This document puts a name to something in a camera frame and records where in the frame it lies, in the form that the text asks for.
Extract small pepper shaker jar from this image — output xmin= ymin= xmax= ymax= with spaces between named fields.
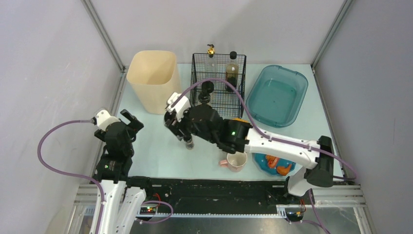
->
xmin=184 ymin=136 xmax=194 ymax=150

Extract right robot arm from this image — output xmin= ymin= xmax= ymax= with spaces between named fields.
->
xmin=164 ymin=104 xmax=334 ymax=196

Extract clear bottle gold pump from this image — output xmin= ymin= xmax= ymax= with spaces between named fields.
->
xmin=205 ymin=44 xmax=217 ymax=73

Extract yellow dotted plate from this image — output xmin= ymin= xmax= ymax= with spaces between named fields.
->
xmin=231 ymin=118 xmax=251 ymax=125

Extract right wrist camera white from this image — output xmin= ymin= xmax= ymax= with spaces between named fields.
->
xmin=166 ymin=92 xmax=191 ymax=122

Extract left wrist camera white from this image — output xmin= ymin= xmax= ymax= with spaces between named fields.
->
xmin=91 ymin=109 xmax=121 ymax=132

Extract pink white mug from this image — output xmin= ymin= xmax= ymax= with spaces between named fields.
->
xmin=219 ymin=152 xmax=248 ymax=172

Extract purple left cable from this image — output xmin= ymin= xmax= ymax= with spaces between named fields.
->
xmin=37 ymin=119 xmax=106 ymax=234

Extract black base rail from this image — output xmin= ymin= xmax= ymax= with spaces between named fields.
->
xmin=127 ymin=176 xmax=313 ymax=215

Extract teal plastic basin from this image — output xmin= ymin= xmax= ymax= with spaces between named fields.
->
xmin=246 ymin=65 xmax=308 ymax=128

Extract beige plastic bin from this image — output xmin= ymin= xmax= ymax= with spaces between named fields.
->
xmin=127 ymin=50 xmax=182 ymax=115

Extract food scraps on blue plate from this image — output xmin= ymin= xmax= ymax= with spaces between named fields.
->
xmin=265 ymin=155 xmax=293 ymax=176

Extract brown sauce bottle black cap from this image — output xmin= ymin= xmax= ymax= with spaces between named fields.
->
xmin=225 ymin=51 xmax=239 ymax=89

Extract blue dotted plate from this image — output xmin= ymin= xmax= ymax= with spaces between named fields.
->
xmin=252 ymin=153 xmax=296 ymax=176

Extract black wire basket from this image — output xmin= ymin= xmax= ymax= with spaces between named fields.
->
xmin=190 ymin=53 xmax=246 ymax=118

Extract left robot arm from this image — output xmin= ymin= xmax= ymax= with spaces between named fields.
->
xmin=91 ymin=109 xmax=146 ymax=234

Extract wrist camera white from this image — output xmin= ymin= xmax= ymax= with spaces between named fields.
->
xmin=166 ymin=92 xmax=191 ymax=122
xmin=91 ymin=109 xmax=121 ymax=132

